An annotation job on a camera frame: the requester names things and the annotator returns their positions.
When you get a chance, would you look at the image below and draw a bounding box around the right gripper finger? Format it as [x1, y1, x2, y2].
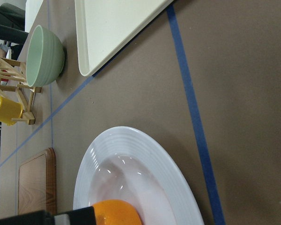
[0, 207, 96, 225]

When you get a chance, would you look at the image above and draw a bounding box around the orange fruit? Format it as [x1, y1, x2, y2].
[92, 199, 142, 225]

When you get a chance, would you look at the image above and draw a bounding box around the white round plate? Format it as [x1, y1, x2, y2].
[73, 127, 203, 225]

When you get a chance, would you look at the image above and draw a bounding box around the cream bear tray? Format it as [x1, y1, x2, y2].
[74, 0, 172, 76]

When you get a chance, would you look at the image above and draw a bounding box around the wooden cutting board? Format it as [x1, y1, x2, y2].
[18, 148, 57, 215]

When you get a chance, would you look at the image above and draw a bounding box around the yellow mug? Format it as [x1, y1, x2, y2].
[0, 96, 23, 126]

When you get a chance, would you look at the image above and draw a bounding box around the wooden drying rack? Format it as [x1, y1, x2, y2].
[0, 57, 42, 125]

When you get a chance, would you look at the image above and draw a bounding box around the green bowl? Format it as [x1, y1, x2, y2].
[26, 25, 65, 87]

